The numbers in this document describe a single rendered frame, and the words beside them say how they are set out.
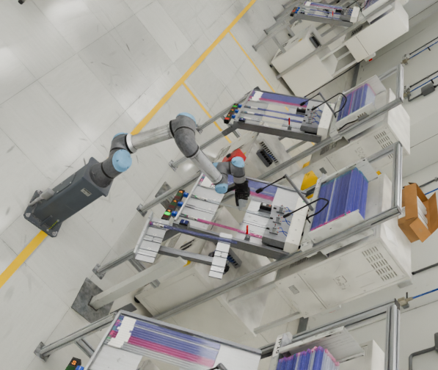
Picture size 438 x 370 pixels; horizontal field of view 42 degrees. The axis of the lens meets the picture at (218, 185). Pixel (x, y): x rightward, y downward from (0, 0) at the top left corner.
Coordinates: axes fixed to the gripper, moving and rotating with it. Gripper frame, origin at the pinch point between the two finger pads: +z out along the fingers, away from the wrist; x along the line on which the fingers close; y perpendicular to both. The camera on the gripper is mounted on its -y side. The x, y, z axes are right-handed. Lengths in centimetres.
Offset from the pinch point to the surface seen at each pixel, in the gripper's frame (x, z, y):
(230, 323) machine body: -32, 69, -4
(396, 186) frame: -13, -30, 94
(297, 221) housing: -7.5, 1.9, 38.2
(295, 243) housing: -29.0, 2.4, 40.3
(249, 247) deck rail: -32.0, 5.4, 13.9
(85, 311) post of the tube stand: -65, 40, -85
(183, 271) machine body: -32, 30, -31
